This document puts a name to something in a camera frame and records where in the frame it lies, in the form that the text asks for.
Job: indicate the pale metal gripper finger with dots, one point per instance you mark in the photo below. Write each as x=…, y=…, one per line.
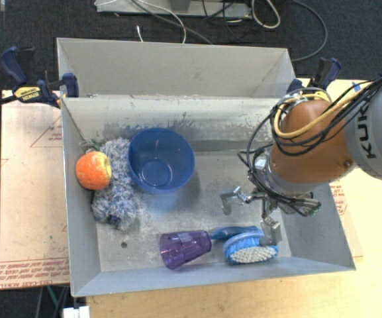
x=226, y=198
x=274, y=232

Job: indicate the orange toy fruit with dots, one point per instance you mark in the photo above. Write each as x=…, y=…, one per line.
x=93, y=171

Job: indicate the grey metal bin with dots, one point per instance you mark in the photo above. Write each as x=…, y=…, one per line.
x=177, y=75

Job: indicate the blue and white fluffy cloth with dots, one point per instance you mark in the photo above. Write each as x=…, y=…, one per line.
x=119, y=194

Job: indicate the blue plastic bowl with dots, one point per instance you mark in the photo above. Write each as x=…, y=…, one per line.
x=161, y=157

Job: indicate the brown cardboard board, red print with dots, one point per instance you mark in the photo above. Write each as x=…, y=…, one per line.
x=31, y=194

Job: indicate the blue brush with white bristles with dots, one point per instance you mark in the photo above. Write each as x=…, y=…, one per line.
x=248, y=252

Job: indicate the purple clear plastic cup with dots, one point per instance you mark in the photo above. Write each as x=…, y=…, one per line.
x=184, y=247

